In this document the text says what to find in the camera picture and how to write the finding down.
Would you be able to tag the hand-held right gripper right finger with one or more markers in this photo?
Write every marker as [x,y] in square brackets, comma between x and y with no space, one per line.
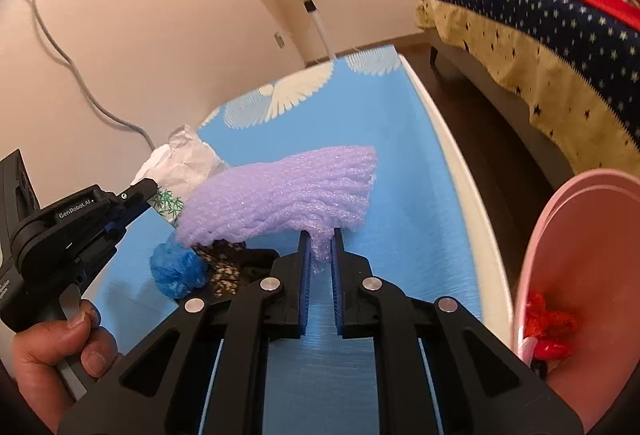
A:
[336,285]

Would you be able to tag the white wall plug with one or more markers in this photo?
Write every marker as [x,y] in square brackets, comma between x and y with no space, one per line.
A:
[279,40]

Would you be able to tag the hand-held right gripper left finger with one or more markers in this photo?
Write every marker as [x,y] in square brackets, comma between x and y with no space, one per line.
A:
[303,285]

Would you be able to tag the blue plastic bag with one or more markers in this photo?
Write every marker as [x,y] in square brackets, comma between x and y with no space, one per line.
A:
[177,267]

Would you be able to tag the white paper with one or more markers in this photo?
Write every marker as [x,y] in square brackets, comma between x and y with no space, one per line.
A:
[185,165]

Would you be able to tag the pink plastic bucket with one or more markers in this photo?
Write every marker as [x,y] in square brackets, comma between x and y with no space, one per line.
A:
[590,240]

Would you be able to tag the yellow star bedsheet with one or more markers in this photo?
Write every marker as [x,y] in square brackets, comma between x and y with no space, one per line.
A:
[550,80]

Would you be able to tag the purple foam sleeve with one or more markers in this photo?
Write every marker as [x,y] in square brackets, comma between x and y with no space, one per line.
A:
[280,195]

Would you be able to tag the orange plastic bag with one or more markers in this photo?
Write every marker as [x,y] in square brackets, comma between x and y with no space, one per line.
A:
[550,320]

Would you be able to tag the black patterned plastic bag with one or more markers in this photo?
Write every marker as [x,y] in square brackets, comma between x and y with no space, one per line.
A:
[222,265]

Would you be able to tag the blue tablecloth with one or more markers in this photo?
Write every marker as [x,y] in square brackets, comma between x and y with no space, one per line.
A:
[400,155]

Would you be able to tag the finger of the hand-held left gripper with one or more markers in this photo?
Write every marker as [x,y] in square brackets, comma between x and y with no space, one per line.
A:
[140,195]
[114,226]

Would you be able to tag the person's left hand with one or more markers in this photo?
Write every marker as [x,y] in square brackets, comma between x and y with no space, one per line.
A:
[40,360]

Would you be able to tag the white table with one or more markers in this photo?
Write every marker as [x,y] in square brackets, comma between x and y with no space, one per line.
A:
[470,175]

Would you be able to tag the red plastic bag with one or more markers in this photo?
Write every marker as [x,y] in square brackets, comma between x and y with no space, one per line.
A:
[550,349]

